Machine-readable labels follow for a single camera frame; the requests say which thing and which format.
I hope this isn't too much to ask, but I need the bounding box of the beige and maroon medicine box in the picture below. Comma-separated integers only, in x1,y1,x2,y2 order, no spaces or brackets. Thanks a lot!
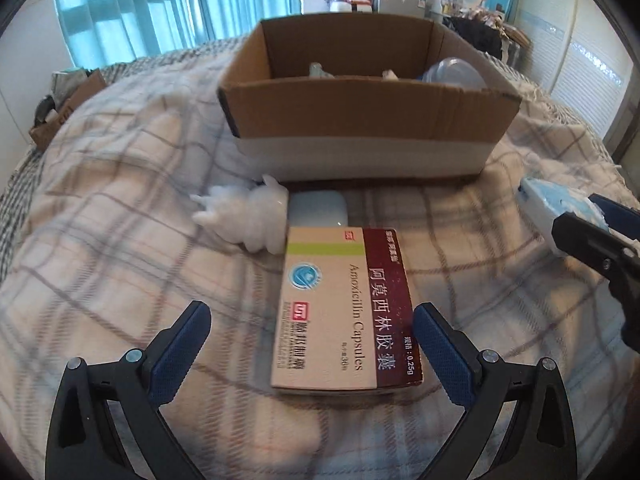
270,226,425,396

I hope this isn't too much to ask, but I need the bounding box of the dark clothes pile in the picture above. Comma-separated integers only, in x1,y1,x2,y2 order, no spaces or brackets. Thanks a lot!
449,14,504,59

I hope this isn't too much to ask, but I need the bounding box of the blue and white packet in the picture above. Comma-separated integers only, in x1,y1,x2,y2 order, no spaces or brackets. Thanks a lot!
519,176,638,259

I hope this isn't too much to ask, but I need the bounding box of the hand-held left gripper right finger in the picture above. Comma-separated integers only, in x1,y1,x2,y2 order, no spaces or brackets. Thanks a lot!
412,302,586,480

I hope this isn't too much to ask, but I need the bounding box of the clear plastic container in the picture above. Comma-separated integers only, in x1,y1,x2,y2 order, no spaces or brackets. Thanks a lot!
416,57,489,93

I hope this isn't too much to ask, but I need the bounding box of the blue curtain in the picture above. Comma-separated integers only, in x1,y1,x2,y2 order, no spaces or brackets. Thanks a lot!
52,0,302,69

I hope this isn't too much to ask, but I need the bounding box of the white plastic figurine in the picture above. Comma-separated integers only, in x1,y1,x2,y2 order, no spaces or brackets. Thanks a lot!
192,174,290,254

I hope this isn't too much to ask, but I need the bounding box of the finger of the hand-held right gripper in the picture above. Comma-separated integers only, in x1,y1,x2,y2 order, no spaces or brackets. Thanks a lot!
592,193,640,247
552,212,640,307

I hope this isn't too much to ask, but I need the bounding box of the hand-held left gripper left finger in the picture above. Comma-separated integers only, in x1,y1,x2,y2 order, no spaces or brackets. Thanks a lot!
45,301,213,480

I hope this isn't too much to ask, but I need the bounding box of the small brown cardboard box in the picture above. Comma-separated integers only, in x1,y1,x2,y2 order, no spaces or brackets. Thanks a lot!
28,69,109,151

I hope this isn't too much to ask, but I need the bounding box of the plaid blanket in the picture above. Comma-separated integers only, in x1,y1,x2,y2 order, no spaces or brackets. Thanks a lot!
0,36,632,480

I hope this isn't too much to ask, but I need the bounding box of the white louvered wardrobe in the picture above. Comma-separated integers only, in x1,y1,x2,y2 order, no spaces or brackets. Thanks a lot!
514,0,640,142

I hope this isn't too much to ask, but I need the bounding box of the silver mini fridge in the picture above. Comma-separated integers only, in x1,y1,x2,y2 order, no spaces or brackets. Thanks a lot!
375,0,434,24

